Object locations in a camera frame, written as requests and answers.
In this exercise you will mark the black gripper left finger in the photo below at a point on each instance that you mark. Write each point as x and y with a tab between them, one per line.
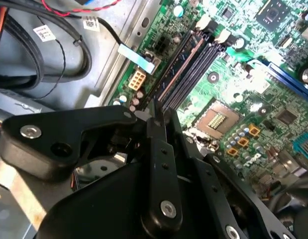
56	132

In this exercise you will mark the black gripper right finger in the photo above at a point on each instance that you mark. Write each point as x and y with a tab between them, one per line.
211	179

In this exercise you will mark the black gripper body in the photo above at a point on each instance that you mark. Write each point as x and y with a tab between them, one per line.
99	214

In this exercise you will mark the RAM stick with blue label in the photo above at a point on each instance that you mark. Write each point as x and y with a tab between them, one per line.
175	63

